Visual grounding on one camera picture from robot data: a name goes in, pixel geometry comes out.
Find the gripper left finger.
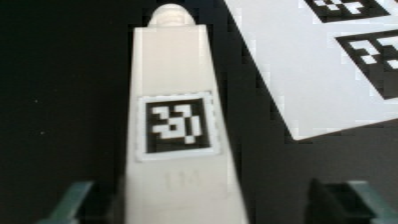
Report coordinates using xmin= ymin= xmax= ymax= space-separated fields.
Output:
xmin=37 ymin=181 xmax=94 ymax=224

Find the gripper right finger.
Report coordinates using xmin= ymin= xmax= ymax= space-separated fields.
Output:
xmin=303 ymin=179 xmax=398 ymax=224

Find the white desk leg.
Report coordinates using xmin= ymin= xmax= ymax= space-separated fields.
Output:
xmin=124 ymin=3 xmax=248 ymax=224

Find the fiducial marker sheet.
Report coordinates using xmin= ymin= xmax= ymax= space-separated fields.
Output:
xmin=225 ymin=0 xmax=398 ymax=140

